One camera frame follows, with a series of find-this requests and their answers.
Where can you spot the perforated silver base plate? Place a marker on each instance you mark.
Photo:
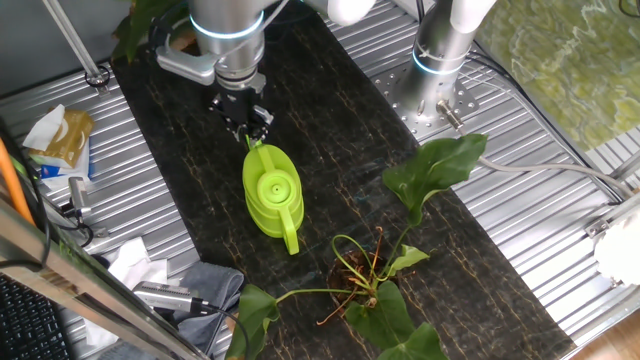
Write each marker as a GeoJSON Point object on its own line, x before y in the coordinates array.
{"type": "Point", "coordinates": [395, 90]}

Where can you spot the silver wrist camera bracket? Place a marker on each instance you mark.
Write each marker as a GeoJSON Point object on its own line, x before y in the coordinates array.
{"type": "Point", "coordinates": [185, 64]}

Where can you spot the reflective aluminium frame beam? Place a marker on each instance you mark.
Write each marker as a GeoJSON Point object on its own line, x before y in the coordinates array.
{"type": "Point", "coordinates": [75, 280]}

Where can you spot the blue white tissue pack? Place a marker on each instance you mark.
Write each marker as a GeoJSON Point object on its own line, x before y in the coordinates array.
{"type": "Point", "coordinates": [65, 172]}

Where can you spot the orange pole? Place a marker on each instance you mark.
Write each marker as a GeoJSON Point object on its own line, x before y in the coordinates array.
{"type": "Point", "coordinates": [12, 182]}

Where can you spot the small grey camera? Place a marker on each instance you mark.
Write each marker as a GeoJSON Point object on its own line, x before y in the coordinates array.
{"type": "Point", "coordinates": [79, 192]}

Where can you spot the white paper towel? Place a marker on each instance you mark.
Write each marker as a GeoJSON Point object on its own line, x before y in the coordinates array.
{"type": "Point", "coordinates": [132, 262]}

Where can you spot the yellow tissue pack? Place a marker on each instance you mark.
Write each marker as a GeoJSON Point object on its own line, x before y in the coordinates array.
{"type": "Point", "coordinates": [70, 135]}

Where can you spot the aluminium camera mount bar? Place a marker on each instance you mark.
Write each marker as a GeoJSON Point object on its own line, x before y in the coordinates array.
{"type": "Point", "coordinates": [97, 231]}

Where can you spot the aluminium frame bar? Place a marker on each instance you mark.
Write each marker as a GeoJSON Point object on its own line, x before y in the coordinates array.
{"type": "Point", "coordinates": [627, 169]}

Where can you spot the lime green watering can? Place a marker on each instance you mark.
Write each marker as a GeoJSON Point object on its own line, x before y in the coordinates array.
{"type": "Point", "coordinates": [272, 195]}

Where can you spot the green anthurium in dark pot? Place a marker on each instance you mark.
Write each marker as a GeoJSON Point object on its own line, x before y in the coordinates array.
{"type": "Point", "coordinates": [385, 315]}

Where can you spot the aluminium corner bracket profile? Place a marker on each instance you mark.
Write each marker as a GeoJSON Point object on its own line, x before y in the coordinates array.
{"type": "Point", "coordinates": [607, 220]}

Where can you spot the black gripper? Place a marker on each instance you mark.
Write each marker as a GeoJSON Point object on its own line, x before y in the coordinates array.
{"type": "Point", "coordinates": [239, 107]}

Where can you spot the black marble pattern mat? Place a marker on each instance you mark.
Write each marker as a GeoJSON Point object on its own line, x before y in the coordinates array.
{"type": "Point", "coordinates": [325, 125]}

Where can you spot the grey towel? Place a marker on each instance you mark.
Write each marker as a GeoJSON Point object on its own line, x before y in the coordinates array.
{"type": "Point", "coordinates": [215, 287]}

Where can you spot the silver ribbed camera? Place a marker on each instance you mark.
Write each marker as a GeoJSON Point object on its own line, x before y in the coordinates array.
{"type": "Point", "coordinates": [162, 296]}

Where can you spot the plant in red pot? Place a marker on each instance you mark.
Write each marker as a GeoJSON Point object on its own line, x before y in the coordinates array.
{"type": "Point", "coordinates": [135, 25]}

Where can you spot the aluminium frame pole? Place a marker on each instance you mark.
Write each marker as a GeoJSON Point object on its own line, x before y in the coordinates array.
{"type": "Point", "coordinates": [75, 42]}

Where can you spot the black keyboard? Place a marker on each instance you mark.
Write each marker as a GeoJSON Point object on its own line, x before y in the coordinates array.
{"type": "Point", "coordinates": [27, 325]}

